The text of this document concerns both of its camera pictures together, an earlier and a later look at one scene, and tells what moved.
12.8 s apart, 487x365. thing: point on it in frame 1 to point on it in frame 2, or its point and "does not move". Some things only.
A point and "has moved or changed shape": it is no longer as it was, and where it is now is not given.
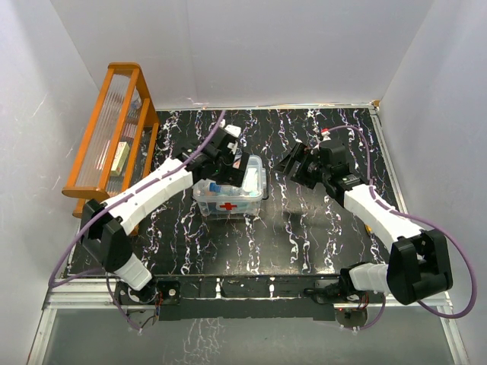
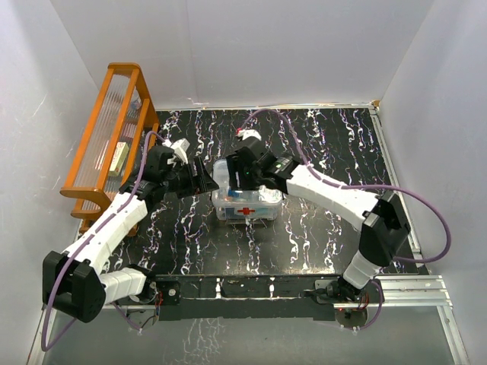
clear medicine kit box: (218, 198) has moved or changed shape
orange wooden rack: (117, 150) does not move
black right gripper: (301, 154) to (238, 181)
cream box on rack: (120, 158) does not move
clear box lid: (253, 189) has moved or changed shape
